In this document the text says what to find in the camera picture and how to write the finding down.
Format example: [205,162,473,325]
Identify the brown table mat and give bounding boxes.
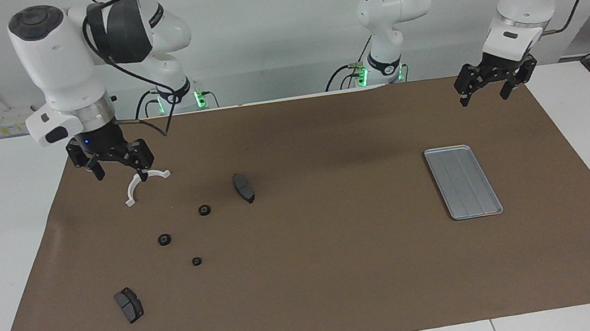
[0,58,590,331]

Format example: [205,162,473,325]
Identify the single grey brake pad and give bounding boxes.
[231,171,257,206]

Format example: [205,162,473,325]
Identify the silver metal tray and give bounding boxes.
[423,140,505,224]

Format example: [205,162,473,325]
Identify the stacked grey brake pad pair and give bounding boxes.
[113,286,146,326]

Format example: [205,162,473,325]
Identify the white curved plastic bracket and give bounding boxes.
[122,168,175,208]

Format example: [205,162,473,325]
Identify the white wall box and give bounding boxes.
[0,103,49,138]

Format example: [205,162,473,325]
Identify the black base cable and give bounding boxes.
[202,88,221,110]
[319,36,379,93]

